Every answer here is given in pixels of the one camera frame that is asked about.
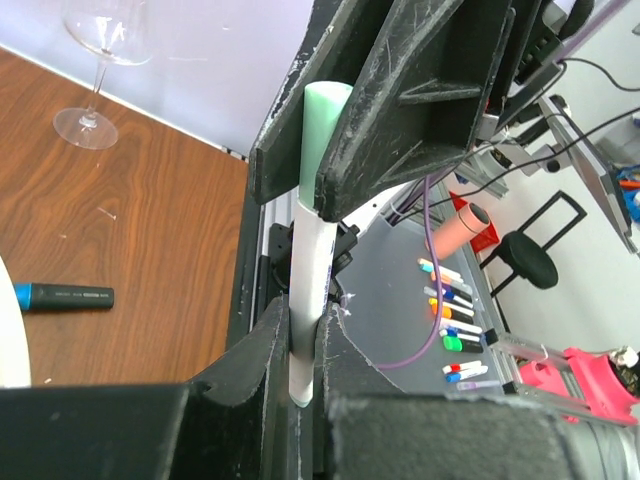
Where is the black stool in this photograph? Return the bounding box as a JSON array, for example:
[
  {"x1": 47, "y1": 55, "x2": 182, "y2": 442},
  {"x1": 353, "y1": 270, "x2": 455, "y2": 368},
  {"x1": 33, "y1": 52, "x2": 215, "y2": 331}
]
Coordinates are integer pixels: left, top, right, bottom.
[{"x1": 479, "y1": 190, "x2": 587, "y2": 298}]

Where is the group of coloured markers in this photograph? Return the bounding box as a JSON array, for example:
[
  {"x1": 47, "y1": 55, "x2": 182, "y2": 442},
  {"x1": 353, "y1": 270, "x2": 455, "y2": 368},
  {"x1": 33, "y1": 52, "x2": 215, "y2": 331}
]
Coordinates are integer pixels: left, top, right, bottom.
[{"x1": 417, "y1": 258, "x2": 503, "y2": 392}]

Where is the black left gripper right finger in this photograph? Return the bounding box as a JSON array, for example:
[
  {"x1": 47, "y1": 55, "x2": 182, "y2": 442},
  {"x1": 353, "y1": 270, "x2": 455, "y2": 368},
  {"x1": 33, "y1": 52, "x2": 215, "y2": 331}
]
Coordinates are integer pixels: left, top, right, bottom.
[{"x1": 313, "y1": 304, "x2": 402, "y2": 479}]

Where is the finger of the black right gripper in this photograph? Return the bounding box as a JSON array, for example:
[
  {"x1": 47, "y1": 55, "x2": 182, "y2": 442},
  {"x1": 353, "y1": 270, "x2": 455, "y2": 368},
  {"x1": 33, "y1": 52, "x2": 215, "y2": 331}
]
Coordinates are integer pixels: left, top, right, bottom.
[
  {"x1": 314, "y1": 1, "x2": 515, "y2": 222},
  {"x1": 249, "y1": 0, "x2": 392, "y2": 204}
]

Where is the pink cylinder bottle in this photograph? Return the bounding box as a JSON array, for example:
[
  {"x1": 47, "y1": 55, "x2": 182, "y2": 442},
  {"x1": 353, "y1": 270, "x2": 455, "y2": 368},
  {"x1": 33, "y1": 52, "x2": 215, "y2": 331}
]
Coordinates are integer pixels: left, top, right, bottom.
[{"x1": 425, "y1": 203, "x2": 491, "y2": 260}]

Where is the white plastic dish basket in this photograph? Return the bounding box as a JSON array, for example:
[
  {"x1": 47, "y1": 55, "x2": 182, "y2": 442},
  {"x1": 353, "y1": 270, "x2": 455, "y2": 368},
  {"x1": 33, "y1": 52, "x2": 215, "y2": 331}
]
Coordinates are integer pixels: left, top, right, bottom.
[{"x1": 0, "y1": 262, "x2": 31, "y2": 388}]

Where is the clear wine glass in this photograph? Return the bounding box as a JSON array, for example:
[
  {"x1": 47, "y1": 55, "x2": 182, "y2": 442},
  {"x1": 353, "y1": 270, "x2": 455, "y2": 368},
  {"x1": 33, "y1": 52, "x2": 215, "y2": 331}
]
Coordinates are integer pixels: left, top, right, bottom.
[{"x1": 53, "y1": 0, "x2": 151, "y2": 150}]

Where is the blue highlighter cap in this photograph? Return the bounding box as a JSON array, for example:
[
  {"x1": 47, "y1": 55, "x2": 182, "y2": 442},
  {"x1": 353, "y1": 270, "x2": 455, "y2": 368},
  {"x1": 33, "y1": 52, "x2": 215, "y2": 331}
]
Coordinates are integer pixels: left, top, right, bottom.
[{"x1": 13, "y1": 283, "x2": 32, "y2": 311}]

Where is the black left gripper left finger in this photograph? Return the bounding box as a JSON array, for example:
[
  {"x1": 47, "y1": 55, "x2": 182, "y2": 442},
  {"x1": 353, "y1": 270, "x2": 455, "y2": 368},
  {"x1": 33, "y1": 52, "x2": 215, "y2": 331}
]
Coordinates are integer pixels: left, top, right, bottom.
[{"x1": 187, "y1": 297, "x2": 290, "y2": 479}]

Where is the white pen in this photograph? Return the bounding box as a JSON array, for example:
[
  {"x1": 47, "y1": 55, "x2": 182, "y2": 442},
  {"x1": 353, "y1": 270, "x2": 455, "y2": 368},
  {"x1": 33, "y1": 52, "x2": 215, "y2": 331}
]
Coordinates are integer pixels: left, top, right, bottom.
[{"x1": 289, "y1": 201, "x2": 337, "y2": 408}]

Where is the pink plastic part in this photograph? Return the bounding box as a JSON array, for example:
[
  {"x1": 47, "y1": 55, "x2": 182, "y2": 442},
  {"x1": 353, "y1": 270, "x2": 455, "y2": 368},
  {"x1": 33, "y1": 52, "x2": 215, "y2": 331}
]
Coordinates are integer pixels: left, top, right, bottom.
[{"x1": 519, "y1": 346, "x2": 639, "y2": 426}]

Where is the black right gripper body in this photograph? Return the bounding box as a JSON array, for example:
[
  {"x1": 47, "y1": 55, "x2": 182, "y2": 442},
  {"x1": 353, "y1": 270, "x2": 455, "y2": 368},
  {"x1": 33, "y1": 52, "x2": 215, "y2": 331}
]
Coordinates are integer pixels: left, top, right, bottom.
[{"x1": 484, "y1": 0, "x2": 595, "y2": 130}]

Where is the black blue highlighter marker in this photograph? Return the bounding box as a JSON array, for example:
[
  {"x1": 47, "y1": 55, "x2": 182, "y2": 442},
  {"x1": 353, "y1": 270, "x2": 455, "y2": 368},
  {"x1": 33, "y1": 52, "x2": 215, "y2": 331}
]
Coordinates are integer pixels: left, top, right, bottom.
[{"x1": 29, "y1": 283, "x2": 115, "y2": 312}]

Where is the light green pen cap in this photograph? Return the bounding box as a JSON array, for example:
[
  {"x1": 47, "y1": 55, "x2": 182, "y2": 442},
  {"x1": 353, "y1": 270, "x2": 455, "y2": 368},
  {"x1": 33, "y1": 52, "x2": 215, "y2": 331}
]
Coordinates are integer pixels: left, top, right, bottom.
[{"x1": 299, "y1": 81, "x2": 353, "y2": 210}]

